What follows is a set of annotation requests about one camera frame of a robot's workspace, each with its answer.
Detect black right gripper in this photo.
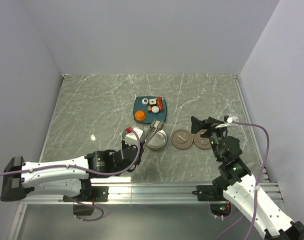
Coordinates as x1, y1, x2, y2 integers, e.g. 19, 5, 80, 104
190, 116, 228, 161

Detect metal food tongs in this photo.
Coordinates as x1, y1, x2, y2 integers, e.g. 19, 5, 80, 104
140, 119, 164, 148

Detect red sausage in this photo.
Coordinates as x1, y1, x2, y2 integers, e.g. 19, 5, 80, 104
156, 96, 164, 112

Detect orange half fruit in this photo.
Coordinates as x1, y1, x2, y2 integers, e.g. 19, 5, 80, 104
134, 110, 146, 122

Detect white sushi roll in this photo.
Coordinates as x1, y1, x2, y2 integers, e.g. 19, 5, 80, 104
149, 98, 157, 105

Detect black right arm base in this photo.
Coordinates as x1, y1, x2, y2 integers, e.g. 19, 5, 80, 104
192, 185, 225, 202

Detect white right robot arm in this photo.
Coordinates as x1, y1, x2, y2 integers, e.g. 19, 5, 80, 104
191, 115, 304, 240

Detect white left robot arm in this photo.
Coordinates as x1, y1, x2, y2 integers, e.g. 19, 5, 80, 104
0, 140, 144, 202

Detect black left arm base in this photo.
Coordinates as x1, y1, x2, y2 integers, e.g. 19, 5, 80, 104
63, 185, 109, 203

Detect left steel lunch container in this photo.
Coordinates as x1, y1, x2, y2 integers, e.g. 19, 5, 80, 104
122, 129, 128, 142

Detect steel lunch container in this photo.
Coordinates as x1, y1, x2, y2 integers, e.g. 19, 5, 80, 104
122, 129, 128, 142
147, 130, 168, 151

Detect right steel lunch container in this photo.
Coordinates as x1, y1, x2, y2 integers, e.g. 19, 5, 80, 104
147, 130, 168, 151

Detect beige lid right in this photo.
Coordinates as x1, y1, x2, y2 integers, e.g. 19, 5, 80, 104
193, 129, 211, 150

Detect small white rice bowl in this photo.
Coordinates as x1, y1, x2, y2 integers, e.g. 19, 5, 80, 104
151, 105, 160, 113

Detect teal square plate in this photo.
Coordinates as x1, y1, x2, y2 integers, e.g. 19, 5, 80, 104
133, 96, 167, 124

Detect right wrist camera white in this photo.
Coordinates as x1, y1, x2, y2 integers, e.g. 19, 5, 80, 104
224, 113, 239, 124

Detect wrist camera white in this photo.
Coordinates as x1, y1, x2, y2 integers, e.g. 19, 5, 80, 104
224, 113, 239, 124
125, 126, 144, 146

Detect beige lid with handle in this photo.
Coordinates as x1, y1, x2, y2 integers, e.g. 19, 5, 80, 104
171, 128, 193, 150

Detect aluminium mounting rail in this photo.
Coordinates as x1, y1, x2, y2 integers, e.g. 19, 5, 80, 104
19, 182, 283, 205

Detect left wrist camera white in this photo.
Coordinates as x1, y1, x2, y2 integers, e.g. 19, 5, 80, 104
125, 126, 144, 146

